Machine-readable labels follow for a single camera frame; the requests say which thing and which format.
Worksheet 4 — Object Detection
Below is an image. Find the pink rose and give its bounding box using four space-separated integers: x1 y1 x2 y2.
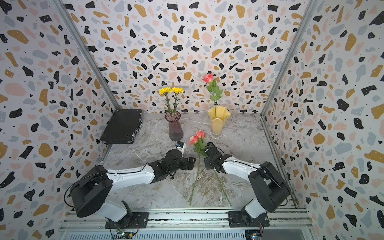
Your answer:
188 134 202 207
203 74 223 119
190 130 233 207

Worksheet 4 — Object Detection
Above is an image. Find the yellow carnation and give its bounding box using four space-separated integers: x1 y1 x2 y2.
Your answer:
159 87 173 115
172 87 184 115

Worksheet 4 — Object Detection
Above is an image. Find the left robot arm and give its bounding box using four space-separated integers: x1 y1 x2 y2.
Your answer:
69 148 196 229

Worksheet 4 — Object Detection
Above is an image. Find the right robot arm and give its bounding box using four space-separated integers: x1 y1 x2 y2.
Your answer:
204 142 291 222

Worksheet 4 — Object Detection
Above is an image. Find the purple ribbed glass vase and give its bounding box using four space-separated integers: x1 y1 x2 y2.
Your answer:
165 112 184 142

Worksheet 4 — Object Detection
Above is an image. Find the yellow fluted glass vase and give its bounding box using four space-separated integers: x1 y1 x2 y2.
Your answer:
207 106 231 139

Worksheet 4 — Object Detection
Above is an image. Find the black briefcase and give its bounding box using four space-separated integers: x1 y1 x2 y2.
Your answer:
100 109 143 144

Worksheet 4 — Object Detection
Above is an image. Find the green circuit board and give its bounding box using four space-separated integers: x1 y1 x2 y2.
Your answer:
115 229 137 240

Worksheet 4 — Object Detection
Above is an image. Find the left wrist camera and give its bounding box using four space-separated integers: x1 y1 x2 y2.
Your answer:
176 141 186 156

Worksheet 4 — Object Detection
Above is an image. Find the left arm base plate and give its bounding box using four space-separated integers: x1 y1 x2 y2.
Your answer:
105 212 150 230

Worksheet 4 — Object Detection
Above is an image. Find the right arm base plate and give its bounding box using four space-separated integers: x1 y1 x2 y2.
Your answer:
228 211 270 228

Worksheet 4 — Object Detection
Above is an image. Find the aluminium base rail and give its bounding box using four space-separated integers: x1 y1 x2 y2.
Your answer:
57 208 317 240

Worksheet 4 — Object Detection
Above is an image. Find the aluminium right corner post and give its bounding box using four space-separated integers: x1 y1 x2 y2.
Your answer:
260 0 319 118

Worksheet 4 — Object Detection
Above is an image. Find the aluminium corner post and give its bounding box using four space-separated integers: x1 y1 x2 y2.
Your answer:
260 0 319 118
51 1 120 111

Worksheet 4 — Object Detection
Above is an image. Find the aluminium left corner post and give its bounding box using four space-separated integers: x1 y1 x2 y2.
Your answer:
51 1 120 111

